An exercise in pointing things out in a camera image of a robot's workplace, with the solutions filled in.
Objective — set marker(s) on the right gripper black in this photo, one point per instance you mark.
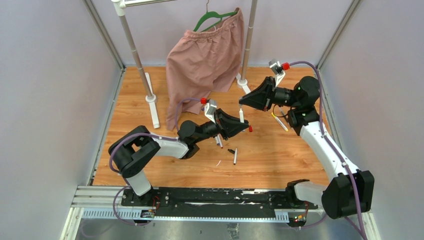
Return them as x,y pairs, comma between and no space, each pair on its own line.
257,99

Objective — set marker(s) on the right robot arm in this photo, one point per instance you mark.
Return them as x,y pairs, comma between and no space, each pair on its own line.
350,190

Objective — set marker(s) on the pink shorts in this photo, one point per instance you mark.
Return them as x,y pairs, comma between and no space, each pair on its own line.
201,63

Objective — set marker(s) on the white marker teal tip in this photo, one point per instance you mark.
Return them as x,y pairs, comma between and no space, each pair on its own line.
241,114

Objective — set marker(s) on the clear barrel gel pen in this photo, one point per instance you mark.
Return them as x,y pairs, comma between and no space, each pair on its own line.
282,111

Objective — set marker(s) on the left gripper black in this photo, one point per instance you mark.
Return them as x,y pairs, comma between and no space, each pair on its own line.
227,126

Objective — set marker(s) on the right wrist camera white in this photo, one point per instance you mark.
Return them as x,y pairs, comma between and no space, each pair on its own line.
277,68

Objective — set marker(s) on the white marker red tip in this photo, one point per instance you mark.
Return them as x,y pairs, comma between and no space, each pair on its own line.
220,141

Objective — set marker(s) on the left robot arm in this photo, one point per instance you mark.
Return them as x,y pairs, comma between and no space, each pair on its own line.
130,154

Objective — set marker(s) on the white marker yellow tip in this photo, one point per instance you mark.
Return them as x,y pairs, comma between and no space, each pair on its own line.
280,122

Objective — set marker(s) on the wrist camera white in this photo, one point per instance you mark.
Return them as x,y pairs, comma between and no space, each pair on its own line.
277,68
210,109

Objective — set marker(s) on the white marker blue tip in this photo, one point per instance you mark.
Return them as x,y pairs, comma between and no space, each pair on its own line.
217,140

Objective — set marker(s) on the aluminium frame rail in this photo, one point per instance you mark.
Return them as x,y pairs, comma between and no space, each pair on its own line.
96,213

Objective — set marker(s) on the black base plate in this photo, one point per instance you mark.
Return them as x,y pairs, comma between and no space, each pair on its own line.
216,203

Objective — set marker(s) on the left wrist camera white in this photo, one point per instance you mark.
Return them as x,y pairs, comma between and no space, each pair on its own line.
210,109

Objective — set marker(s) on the white marker grey tip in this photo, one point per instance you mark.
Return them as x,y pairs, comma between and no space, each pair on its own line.
235,155

